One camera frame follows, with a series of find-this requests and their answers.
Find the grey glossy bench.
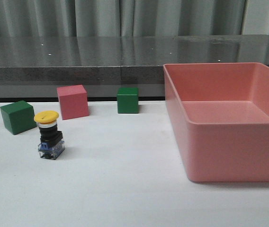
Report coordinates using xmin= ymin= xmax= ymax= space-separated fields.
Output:
xmin=0 ymin=35 xmax=269 ymax=102

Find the yellow push button switch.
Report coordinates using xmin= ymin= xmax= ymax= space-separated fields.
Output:
xmin=34 ymin=110 xmax=65 ymax=160

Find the left green cube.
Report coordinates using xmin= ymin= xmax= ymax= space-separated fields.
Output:
xmin=0 ymin=100 xmax=37 ymax=135

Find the grey curtain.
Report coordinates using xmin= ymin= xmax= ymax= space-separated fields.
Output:
xmin=0 ymin=0 xmax=269 ymax=37

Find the green cube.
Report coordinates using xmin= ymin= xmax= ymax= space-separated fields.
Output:
xmin=0 ymin=100 xmax=37 ymax=135
xmin=117 ymin=87 xmax=139 ymax=114

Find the pink plastic bin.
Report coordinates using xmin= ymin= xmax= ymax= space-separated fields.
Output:
xmin=163 ymin=62 xmax=269 ymax=182

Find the pink cube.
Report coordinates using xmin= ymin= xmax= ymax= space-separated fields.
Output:
xmin=57 ymin=85 xmax=89 ymax=120

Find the right green cube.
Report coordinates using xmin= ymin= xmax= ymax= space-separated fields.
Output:
xmin=117 ymin=87 xmax=139 ymax=114

